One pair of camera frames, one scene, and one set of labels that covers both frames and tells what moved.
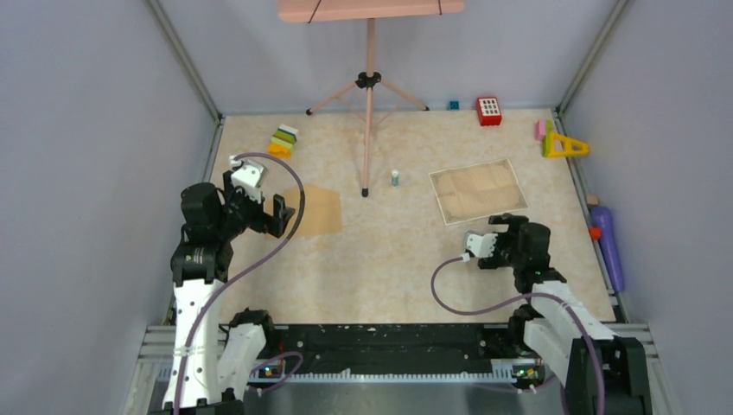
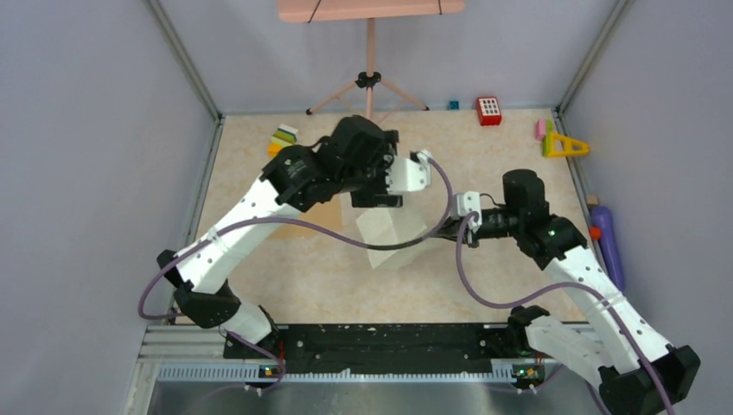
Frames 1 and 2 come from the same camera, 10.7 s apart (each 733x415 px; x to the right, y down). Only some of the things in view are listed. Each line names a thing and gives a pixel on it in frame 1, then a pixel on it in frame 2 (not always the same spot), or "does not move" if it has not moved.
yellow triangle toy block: x=561 y=145 does not move
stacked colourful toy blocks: x=282 y=142 does not move
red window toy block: x=488 y=111 does not move
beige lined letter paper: x=477 y=191 → x=386 y=228
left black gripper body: x=242 y=211 → x=373 y=188
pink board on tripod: x=312 y=11 does not move
